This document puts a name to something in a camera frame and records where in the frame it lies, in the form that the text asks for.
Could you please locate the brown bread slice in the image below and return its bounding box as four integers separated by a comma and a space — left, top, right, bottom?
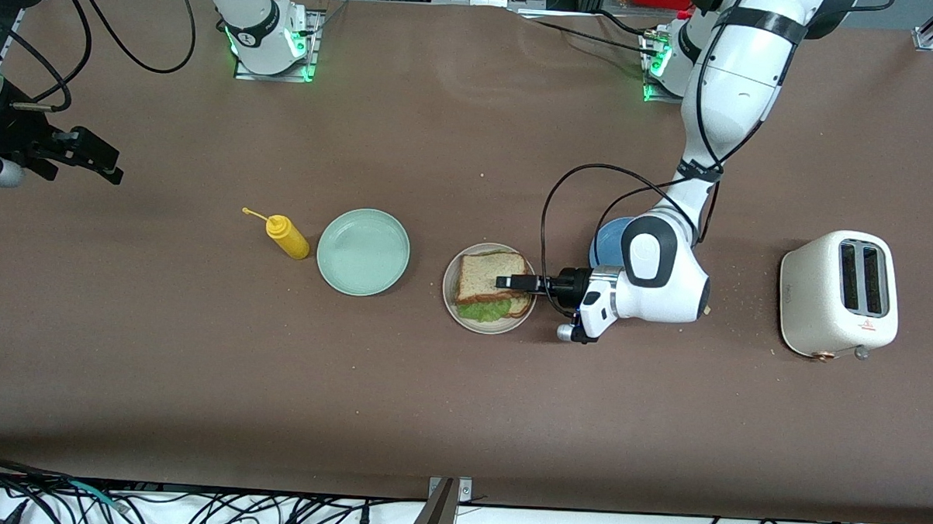
456, 251, 531, 307
455, 289, 536, 320

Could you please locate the green lettuce leaf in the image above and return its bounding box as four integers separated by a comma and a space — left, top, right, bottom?
455, 248, 516, 323

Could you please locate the yellow squeeze sauce bottle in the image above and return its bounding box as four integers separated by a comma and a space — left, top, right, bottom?
240, 207, 312, 260

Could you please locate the blue plate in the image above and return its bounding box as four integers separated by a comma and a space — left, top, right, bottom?
588, 215, 638, 271

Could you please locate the beige plate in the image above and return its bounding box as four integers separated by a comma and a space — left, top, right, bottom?
441, 241, 540, 336

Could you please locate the mint green plate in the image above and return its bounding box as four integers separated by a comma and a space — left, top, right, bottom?
315, 206, 413, 298

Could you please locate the white two-slot toaster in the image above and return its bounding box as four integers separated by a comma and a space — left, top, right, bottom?
776, 228, 902, 364

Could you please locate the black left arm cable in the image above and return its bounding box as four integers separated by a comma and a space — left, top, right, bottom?
537, 162, 723, 316

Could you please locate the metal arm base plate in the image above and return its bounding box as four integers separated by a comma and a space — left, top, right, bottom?
641, 32, 689, 106
232, 5, 323, 84

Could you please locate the metal corner bracket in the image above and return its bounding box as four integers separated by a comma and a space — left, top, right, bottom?
428, 475, 474, 503

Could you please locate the black table cable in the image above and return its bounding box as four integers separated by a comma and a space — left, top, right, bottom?
513, 8, 666, 60

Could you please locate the dark frame bar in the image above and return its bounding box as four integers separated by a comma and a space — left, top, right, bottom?
407, 477, 460, 524

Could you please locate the teal cable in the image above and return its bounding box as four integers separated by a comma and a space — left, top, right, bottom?
66, 479, 130, 512

